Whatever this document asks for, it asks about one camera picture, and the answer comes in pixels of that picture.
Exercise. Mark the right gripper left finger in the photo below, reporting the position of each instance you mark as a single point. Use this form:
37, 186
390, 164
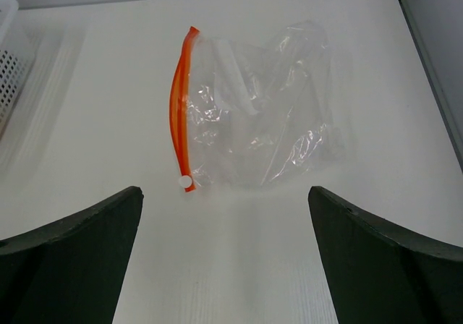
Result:
71, 270

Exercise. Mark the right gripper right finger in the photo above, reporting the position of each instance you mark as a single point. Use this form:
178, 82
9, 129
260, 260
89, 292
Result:
380, 272

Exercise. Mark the clear zip top bag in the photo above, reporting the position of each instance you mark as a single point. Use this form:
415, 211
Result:
253, 116

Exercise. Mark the clear plastic bin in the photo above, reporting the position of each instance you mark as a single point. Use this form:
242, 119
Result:
38, 57

